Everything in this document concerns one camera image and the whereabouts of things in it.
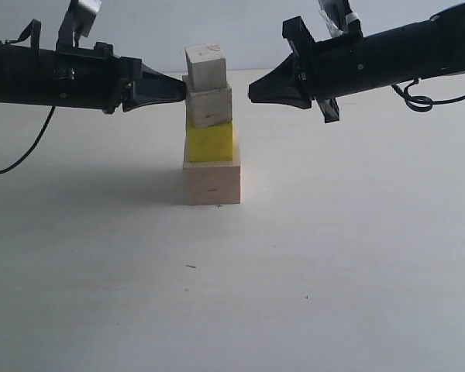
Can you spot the smallest pale wooden cube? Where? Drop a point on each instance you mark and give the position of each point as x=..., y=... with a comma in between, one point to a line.
x=206, y=66

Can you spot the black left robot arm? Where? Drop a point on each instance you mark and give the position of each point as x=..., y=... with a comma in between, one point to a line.
x=26, y=76

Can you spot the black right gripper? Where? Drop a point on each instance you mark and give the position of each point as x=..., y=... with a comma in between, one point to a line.
x=303, y=77

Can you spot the large pale wooden cube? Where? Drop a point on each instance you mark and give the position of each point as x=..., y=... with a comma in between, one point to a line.
x=213, y=183

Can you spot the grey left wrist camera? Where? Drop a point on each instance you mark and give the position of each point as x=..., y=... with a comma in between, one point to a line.
x=78, y=21

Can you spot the medium grained wooden cube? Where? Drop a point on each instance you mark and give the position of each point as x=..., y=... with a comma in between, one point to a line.
x=208, y=108

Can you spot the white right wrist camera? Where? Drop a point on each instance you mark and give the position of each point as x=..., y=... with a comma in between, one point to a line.
x=339, y=17

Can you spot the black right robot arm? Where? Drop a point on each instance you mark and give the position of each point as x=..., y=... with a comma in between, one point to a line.
x=421, y=50

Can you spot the yellow cube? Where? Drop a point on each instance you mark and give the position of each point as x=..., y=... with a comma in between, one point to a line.
x=211, y=143

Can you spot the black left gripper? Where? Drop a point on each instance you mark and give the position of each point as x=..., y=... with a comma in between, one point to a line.
x=101, y=80

